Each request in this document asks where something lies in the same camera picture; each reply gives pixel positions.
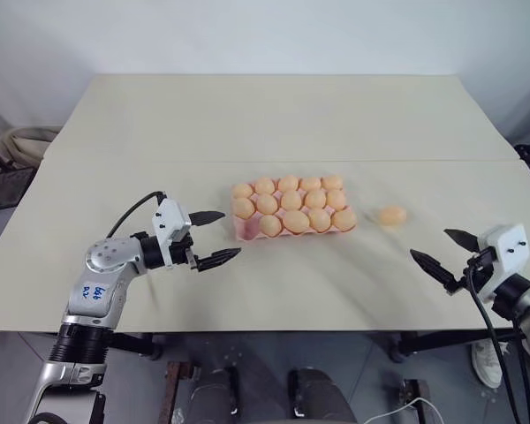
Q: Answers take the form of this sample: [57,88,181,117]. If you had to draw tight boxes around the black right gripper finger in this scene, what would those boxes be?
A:
[443,228,483,255]
[409,248,459,289]

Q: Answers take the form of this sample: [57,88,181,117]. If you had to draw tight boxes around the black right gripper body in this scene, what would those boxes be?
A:
[444,246,499,296]

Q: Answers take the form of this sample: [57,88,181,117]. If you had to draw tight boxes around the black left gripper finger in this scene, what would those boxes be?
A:
[196,246,243,272]
[188,210,228,229]

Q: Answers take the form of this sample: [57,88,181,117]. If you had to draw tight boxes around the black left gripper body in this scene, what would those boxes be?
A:
[170,233,202,271]

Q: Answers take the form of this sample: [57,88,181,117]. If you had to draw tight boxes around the pink egg tray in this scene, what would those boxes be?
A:
[230,175,359,242]

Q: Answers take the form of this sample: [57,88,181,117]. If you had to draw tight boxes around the black table leg bar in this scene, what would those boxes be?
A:
[387,329,527,364]
[100,331,163,362]

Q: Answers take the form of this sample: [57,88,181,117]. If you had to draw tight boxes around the white sneaker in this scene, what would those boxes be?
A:
[470,338,511,390]

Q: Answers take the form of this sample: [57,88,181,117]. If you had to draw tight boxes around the dark rounded shape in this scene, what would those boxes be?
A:
[288,365,360,424]

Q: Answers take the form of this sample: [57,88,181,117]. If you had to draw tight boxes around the black crate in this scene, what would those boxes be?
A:
[0,166,37,214]

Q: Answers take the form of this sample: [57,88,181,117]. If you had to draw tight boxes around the beige round basket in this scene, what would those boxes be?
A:
[0,126,59,171]

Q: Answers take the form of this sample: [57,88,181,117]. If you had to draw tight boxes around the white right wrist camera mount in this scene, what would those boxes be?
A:
[476,223,529,302]

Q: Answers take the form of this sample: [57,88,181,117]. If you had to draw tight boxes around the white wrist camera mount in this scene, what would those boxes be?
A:
[476,223,529,302]
[150,198,193,269]

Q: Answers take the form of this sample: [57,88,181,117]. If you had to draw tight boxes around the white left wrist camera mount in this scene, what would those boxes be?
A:
[150,198,193,269]

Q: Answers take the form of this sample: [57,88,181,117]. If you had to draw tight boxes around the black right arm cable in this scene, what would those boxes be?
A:
[466,262,530,424]

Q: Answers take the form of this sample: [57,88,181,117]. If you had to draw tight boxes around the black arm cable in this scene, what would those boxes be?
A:
[466,262,530,424]
[105,190,168,240]

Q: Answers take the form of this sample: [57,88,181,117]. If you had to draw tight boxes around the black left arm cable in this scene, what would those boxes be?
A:
[105,190,168,240]

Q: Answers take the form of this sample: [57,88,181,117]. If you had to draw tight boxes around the rusty metal bracket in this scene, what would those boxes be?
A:
[164,360,193,424]
[398,377,430,424]

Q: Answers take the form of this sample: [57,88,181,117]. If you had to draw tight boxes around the thin white cable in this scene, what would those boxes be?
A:
[369,396,430,424]

